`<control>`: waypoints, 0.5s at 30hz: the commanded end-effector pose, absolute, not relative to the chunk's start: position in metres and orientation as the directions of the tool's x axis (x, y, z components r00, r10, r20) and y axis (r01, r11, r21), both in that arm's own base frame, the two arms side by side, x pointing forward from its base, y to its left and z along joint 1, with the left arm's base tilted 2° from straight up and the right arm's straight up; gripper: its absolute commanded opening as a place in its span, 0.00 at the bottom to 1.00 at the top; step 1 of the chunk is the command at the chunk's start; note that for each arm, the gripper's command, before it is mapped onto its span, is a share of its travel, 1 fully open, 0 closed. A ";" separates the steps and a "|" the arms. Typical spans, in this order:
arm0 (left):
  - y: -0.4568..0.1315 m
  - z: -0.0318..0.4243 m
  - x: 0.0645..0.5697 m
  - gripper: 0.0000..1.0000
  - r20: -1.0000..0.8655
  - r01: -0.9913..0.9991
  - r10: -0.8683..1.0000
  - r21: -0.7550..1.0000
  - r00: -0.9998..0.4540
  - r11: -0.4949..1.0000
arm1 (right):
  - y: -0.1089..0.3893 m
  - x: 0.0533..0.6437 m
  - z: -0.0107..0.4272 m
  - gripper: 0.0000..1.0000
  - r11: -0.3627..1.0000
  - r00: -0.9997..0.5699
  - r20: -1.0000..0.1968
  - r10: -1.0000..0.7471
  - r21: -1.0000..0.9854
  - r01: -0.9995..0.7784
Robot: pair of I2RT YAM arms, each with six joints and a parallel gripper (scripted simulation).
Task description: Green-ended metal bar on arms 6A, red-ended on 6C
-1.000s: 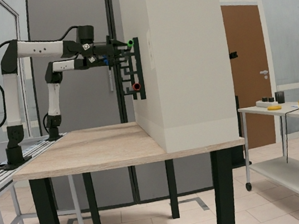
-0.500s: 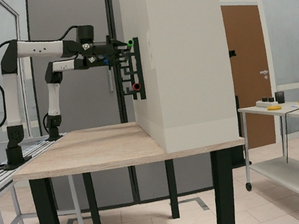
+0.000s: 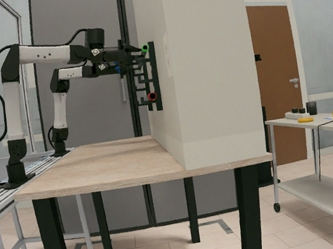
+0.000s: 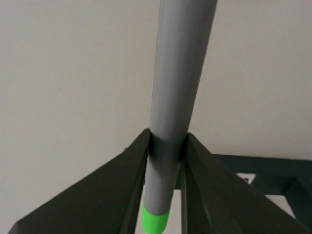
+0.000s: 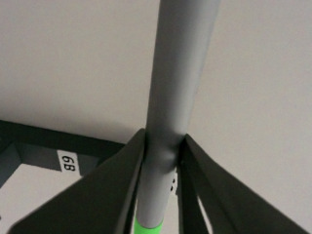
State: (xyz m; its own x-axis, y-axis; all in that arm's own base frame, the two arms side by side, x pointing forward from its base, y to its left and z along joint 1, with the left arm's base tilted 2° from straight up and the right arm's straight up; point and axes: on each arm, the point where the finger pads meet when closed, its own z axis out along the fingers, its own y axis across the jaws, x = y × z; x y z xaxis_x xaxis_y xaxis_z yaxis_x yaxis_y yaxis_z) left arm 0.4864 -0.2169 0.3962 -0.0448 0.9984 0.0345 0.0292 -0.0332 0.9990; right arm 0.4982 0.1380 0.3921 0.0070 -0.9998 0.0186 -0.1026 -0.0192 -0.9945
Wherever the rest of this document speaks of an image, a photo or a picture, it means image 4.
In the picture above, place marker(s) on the beige wall panel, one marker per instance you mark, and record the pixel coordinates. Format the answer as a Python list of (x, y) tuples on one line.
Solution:
[(76, 80)]

